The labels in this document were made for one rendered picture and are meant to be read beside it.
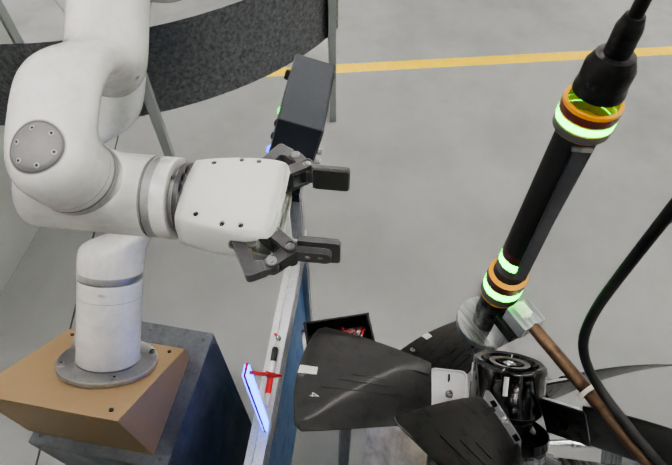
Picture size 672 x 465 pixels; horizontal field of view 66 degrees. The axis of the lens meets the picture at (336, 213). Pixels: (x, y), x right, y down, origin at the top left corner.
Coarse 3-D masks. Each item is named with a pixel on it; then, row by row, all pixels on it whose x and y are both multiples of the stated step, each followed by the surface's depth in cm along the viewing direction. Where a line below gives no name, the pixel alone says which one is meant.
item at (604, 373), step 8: (608, 368) 92; (616, 368) 93; (624, 368) 94; (632, 368) 95; (640, 368) 96; (648, 368) 98; (584, 376) 93; (600, 376) 97; (608, 376) 100; (568, 384) 95; (560, 392) 98; (568, 392) 103
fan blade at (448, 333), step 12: (432, 336) 118; (444, 336) 115; (456, 336) 112; (408, 348) 118; (420, 348) 116; (432, 348) 113; (444, 348) 110; (456, 348) 107; (468, 348) 104; (432, 360) 109; (444, 360) 106; (456, 360) 103; (468, 360) 101; (468, 372) 99
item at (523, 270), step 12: (576, 156) 40; (576, 168) 41; (564, 180) 42; (564, 192) 43; (552, 204) 44; (552, 216) 45; (540, 228) 46; (540, 240) 48; (528, 252) 49; (528, 264) 51; (516, 276) 52
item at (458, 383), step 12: (432, 372) 89; (444, 372) 90; (456, 372) 90; (432, 384) 88; (444, 384) 88; (456, 384) 88; (432, 396) 87; (444, 396) 87; (456, 396) 87; (468, 396) 87
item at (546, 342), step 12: (540, 336) 55; (552, 348) 54; (564, 360) 54; (564, 372) 53; (576, 372) 53; (576, 384) 52; (588, 384) 52; (588, 396) 52; (600, 408) 51; (612, 420) 50; (624, 432) 49; (624, 444) 49; (636, 456) 48
